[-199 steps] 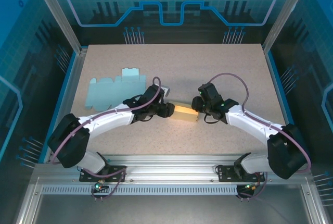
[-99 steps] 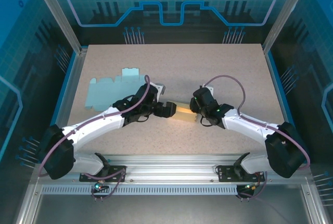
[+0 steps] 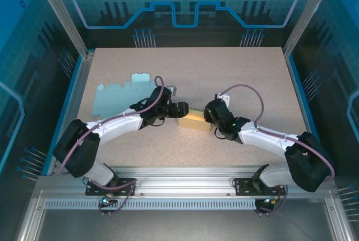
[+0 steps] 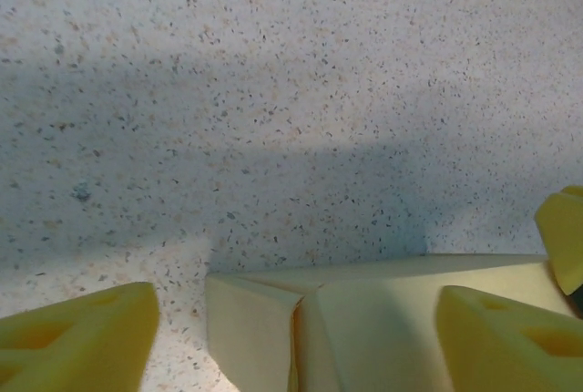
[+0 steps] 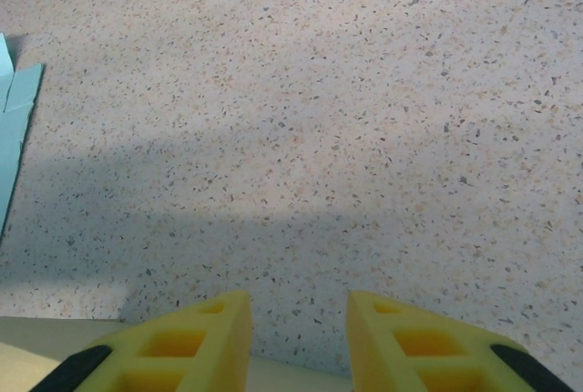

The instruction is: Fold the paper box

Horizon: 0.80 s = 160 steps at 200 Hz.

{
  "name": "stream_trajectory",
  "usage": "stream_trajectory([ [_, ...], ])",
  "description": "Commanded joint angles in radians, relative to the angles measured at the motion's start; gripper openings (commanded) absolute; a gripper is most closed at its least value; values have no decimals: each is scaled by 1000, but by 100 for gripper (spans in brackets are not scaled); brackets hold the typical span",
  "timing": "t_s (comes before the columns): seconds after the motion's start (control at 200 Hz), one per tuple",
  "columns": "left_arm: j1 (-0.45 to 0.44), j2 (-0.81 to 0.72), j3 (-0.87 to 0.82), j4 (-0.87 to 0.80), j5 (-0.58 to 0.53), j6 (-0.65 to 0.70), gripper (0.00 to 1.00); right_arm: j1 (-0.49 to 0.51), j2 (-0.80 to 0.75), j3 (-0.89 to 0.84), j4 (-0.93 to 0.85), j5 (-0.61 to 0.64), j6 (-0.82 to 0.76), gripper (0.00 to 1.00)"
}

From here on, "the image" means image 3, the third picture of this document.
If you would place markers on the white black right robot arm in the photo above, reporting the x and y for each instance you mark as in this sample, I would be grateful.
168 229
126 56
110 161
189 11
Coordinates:
266 137

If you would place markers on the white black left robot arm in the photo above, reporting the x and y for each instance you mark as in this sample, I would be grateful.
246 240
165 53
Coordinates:
117 122

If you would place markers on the small connector with green light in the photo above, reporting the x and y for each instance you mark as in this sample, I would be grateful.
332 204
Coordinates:
106 200
270 201

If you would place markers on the yellow paper box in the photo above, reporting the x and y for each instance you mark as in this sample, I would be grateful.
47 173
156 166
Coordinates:
193 122

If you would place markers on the aluminium frame rail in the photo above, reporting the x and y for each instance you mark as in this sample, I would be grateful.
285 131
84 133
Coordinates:
182 185

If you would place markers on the light blue paper box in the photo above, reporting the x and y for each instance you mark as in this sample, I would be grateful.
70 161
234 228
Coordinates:
112 98

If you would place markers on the grey metal bottom panel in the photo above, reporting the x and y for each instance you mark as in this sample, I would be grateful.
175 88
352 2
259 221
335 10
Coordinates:
182 224

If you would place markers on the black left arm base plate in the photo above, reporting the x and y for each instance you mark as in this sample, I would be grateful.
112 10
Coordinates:
91 190

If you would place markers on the blue aluminium table side rail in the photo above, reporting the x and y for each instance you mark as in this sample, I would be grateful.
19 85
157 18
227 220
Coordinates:
63 117
311 106

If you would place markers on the aluminium frame post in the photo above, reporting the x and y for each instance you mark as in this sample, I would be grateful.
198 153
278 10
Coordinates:
307 14
65 14

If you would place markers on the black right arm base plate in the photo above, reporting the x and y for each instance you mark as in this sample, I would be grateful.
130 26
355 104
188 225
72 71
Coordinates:
241 189

